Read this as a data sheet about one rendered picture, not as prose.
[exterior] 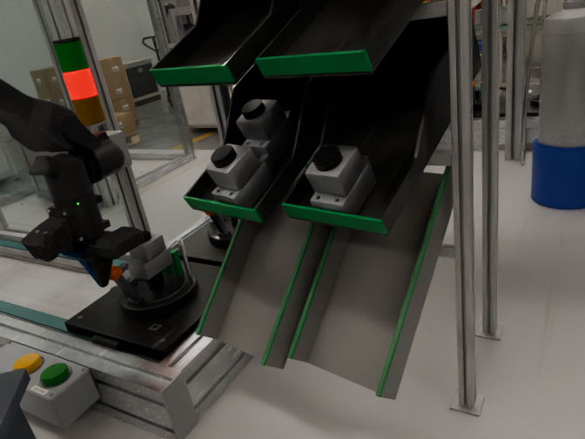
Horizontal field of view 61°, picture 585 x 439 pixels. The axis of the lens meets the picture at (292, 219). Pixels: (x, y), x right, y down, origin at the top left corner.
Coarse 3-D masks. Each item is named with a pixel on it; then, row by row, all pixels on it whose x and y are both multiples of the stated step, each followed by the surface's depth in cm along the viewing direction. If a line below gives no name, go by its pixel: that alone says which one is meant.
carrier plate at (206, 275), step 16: (208, 272) 95; (208, 288) 90; (96, 304) 91; (112, 304) 90; (192, 304) 86; (80, 320) 87; (96, 320) 86; (112, 320) 85; (128, 320) 84; (144, 320) 83; (160, 320) 83; (176, 320) 82; (192, 320) 81; (112, 336) 80; (128, 336) 80; (144, 336) 79; (160, 336) 78; (176, 336) 78; (144, 352) 78; (160, 352) 75
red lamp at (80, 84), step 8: (64, 72) 92; (72, 72) 91; (80, 72) 91; (88, 72) 92; (64, 80) 92; (72, 80) 91; (80, 80) 92; (88, 80) 92; (72, 88) 92; (80, 88) 92; (88, 88) 93; (96, 88) 95; (72, 96) 93; (80, 96) 92; (88, 96) 93
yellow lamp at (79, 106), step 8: (96, 96) 94; (72, 104) 94; (80, 104) 93; (88, 104) 93; (96, 104) 94; (80, 112) 94; (88, 112) 94; (96, 112) 94; (80, 120) 95; (88, 120) 94; (96, 120) 95
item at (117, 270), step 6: (120, 264) 82; (126, 264) 82; (114, 270) 79; (120, 270) 80; (114, 276) 79; (120, 276) 81; (120, 282) 81; (126, 282) 82; (126, 288) 82; (132, 288) 83; (126, 294) 84; (132, 294) 83; (138, 294) 85
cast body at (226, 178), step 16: (224, 160) 57; (240, 160) 57; (256, 160) 59; (224, 176) 57; (240, 176) 58; (256, 176) 59; (272, 176) 62; (224, 192) 59; (240, 192) 58; (256, 192) 60
